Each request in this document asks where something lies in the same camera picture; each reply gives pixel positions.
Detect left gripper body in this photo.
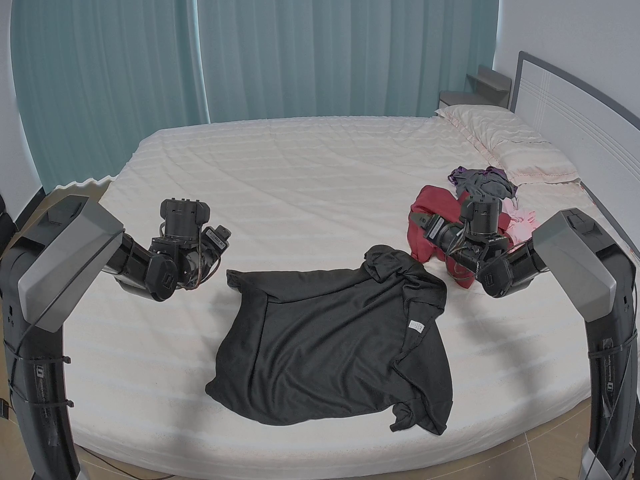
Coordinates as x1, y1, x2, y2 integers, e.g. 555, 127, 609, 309
199, 224, 234, 268

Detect blue-green curtain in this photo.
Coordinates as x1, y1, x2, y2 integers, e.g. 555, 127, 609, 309
196, 0, 501, 121
10, 0, 209, 195

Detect purple garment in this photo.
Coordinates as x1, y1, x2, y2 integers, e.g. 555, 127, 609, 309
448, 166, 507, 185

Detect black T-shirt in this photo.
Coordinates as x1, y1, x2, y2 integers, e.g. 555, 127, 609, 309
205, 245, 453, 436

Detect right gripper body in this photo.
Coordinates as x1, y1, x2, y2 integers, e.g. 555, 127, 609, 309
411, 211, 472, 265

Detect bed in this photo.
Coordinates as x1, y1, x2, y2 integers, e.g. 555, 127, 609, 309
47, 50, 640, 471

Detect cream pillow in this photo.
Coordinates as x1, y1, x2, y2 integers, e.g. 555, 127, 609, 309
434, 104, 581, 186

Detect grey garment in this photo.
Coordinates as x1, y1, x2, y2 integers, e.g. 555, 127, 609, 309
454, 169, 519, 203

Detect grey bedside table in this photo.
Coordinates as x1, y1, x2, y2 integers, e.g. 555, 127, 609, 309
439, 64, 514, 114

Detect dark red garment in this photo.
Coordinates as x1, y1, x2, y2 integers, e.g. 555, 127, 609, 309
409, 184, 516, 289

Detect pink garment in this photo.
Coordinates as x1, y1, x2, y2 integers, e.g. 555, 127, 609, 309
500, 199, 539, 245

